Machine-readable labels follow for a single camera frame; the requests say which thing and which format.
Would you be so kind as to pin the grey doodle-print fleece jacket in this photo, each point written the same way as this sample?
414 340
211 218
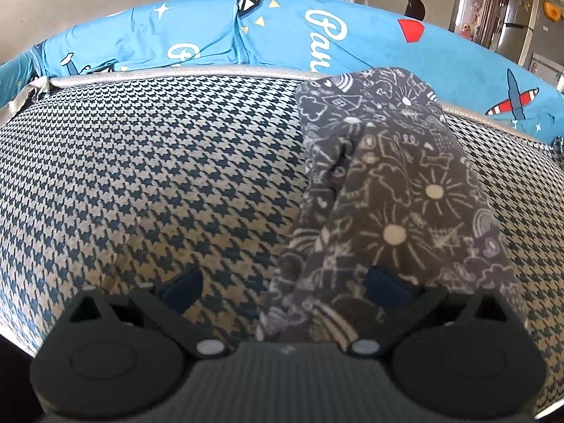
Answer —
396 185

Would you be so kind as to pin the silver refrigerator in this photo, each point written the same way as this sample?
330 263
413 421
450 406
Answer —
524 13

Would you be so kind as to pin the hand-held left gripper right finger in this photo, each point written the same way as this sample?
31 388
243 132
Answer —
387 291

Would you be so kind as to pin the blue printed sofa cover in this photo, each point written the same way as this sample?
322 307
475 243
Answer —
176 26

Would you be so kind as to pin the dark wooden chair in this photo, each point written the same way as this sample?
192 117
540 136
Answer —
415 6

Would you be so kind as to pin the houndstooth sofa seat cushion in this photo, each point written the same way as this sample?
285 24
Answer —
132 163

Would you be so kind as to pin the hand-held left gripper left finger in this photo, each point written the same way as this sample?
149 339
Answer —
180 288

